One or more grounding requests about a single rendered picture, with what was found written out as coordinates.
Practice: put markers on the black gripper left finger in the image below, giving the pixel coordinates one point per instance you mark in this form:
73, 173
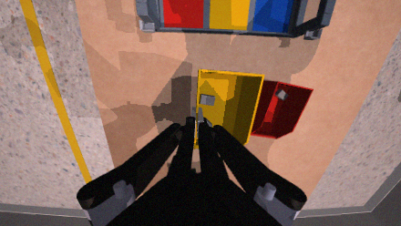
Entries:
105, 197

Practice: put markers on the yellow bin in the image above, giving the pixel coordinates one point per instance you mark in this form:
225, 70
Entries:
237, 96

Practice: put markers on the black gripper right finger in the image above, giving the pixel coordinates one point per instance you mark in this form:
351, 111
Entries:
278, 196

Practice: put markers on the dark red bin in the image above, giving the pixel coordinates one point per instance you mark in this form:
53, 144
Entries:
275, 118

